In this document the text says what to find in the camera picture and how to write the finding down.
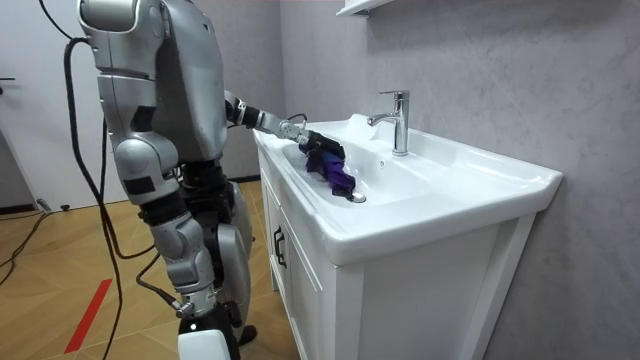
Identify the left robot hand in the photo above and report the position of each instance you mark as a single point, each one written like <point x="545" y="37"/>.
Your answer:
<point x="325" y="142"/>

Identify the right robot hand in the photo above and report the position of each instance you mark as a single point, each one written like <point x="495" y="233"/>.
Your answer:
<point x="205" y="345"/>

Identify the purple and blue cloth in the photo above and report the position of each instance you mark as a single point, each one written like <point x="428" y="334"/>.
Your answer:
<point x="330" y="170"/>

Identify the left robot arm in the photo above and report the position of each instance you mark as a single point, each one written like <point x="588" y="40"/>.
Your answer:
<point x="265" y="122"/>

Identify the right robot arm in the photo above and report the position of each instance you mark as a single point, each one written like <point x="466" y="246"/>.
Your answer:
<point x="145" y="160"/>

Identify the chrome drain plug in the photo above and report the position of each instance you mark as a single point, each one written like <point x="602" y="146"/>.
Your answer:
<point x="358" y="198"/>

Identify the chrome basin faucet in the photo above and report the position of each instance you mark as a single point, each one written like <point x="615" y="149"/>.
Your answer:
<point x="401" y="125"/>

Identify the robot legs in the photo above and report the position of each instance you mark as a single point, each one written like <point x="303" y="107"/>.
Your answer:
<point x="235" y="260"/>

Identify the red floor tape strip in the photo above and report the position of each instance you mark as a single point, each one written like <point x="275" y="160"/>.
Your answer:
<point x="87" y="317"/>

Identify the robot body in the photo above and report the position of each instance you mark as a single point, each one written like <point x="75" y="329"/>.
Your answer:
<point x="195" y="75"/>

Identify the white washbasin vanity cabinet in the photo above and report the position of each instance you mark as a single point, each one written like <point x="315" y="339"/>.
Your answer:
<point x="425" y="280"/>

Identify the white door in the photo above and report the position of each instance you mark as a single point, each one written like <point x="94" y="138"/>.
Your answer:
<point x="40" y="125"/>

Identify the white wall shelf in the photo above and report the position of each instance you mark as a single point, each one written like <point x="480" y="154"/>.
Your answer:
<point x="357" y="6"/>

